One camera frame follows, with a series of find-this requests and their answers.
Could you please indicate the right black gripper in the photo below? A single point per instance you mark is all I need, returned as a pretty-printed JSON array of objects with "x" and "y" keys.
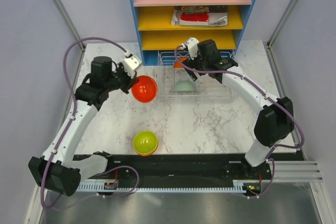
[{"x": 192, "y": 63}]

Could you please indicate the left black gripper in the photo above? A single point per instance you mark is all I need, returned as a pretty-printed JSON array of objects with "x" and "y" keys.
[{"x": 130, "y": 82}]

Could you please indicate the pale green bowl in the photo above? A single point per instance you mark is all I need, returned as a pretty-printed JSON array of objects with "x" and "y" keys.
[{"x": 184, "y": 86}]

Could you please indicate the red plastic bowl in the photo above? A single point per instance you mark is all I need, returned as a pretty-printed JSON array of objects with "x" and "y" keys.
[{"x": 145, "y": 90}]

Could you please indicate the orange bowl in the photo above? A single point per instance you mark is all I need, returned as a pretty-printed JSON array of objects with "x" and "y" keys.
[
  {"x": 179, "y": 64},
  {"x": 143, "y": 153}
]

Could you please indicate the clear wire dish rack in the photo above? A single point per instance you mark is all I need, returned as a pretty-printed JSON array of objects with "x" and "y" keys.
[{"x": 174, "y": 84}]

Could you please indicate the lime green bowl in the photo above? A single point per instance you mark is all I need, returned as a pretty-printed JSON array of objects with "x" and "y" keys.
[{"x": 145, "y": 141}]

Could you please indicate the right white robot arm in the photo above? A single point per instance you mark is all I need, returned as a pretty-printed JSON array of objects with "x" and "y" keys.
[{"x": 274, "y": 121}]

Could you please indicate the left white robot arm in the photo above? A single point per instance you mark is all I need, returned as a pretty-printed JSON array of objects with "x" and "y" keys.
[{"x": 56, "y": 169}]

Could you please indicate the red cover magazine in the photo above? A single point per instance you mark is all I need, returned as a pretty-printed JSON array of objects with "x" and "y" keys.
[{"x": 190, "y": 16}]

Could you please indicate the spiral notebook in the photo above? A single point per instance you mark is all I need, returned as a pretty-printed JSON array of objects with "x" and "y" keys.
[{"x": 218, "y": 15}]

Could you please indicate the blue shelf unit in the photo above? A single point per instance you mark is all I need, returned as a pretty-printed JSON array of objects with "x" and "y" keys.
[{"x": 161, "y": 25}]

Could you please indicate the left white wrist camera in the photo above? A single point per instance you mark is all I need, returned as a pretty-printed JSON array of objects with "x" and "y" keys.
[{"x": 131, "y": 64}]

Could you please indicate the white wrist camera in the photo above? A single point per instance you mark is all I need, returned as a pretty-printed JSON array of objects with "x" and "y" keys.
[
  {"x": 131, "y": 64},
  {"x": 191, "y": 45}
]

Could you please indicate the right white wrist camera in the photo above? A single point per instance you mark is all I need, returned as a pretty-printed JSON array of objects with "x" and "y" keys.
[{"x": 191, "y": 45}]

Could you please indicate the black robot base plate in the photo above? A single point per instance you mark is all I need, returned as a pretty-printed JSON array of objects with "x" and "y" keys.
[{"x": 183, "y": 170}]

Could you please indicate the white slotted cable duct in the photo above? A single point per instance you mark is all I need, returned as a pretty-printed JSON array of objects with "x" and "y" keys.
[{"x": 95, "y": 186}]

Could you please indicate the aluminium frame rail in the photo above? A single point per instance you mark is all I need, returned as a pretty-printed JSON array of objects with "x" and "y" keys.
[{"x": 297, "y": 172}]

